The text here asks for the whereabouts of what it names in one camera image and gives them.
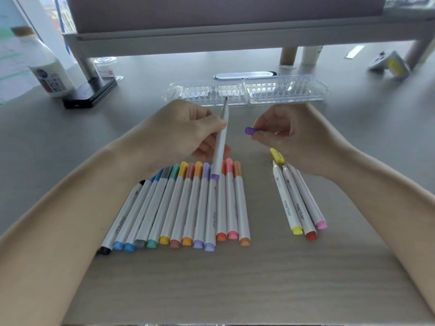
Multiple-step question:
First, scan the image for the white paper slip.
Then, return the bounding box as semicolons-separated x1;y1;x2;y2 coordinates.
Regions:
344;45;365;60

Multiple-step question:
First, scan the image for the dusty-pink-ended white marker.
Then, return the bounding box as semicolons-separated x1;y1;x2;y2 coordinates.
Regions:
169;162;196;250

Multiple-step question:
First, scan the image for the small clear jar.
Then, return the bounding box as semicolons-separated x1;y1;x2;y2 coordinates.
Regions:
92;57;124;82

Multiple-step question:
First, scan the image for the black rectangular power bank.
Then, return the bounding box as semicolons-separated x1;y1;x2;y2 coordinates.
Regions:
62;77;118;110

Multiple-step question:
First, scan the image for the white milk bottle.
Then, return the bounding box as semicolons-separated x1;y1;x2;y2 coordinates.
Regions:
10;26;76;98

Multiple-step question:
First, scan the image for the yellow-green-tipped white marker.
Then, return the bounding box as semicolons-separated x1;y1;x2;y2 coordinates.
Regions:
271;160;304;236

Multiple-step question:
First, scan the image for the brown paper cup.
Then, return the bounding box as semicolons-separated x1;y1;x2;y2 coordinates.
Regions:
279;47;299;66

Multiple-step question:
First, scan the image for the copper-ended white marker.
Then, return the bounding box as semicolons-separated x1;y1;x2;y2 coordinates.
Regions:
232;160;251;247

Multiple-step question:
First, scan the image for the person's left forearm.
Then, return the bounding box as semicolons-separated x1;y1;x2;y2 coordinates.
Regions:
0;144;147;326

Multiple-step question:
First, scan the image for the person's right hand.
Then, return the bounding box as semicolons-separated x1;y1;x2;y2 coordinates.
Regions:
251;102;357;181

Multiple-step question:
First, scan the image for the white paper cup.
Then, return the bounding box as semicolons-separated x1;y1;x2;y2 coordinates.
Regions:
301;45;324;66

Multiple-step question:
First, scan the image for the pink-ended white marker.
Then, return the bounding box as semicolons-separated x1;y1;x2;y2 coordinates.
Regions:
225;158;240;241

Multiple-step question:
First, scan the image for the white and yellow controller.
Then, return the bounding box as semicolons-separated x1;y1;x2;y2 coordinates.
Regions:
368;50;411;80

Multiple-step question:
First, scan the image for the crimson-ended white marker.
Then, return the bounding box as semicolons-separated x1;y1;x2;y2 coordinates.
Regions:
282;165;319;241

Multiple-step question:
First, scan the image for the red-tipped white marker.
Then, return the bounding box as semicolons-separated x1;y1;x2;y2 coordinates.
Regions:
216;161;228;243

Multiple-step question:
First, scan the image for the mint-ended white marker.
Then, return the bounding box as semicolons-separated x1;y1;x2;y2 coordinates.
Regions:
146;163;181;250

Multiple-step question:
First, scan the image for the person's left hand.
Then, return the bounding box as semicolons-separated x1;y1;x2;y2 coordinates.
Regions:
115;99;233;181

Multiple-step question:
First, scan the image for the black-ended white marker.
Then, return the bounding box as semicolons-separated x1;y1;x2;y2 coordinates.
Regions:
98;179;147;256

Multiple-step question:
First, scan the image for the person's right forearm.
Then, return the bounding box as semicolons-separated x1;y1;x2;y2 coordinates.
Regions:
328;147;435;302

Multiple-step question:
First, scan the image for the purple-ended white marker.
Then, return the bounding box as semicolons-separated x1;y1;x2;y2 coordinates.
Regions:
210;96;231;181

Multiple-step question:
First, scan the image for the grey desk divider shelf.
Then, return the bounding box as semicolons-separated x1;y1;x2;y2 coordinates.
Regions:
66;0;387;34

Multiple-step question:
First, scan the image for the orange-tipped white marker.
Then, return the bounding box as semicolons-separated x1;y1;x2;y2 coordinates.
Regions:
181;161;204;247

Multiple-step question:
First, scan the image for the clear plastic marker case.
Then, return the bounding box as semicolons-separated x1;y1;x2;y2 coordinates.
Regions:
162;74;329;107

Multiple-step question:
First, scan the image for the lavender-ended white marker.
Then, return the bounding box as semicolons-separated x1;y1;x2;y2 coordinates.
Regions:
193;162;212;250

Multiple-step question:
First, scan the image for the grey desk shelf riser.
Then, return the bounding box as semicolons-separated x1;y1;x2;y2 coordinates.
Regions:
63;15;435;84

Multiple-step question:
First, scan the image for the sky-blue-ended white marker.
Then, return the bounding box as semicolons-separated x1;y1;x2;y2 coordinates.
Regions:
123;169;164;254
112;173;159;252

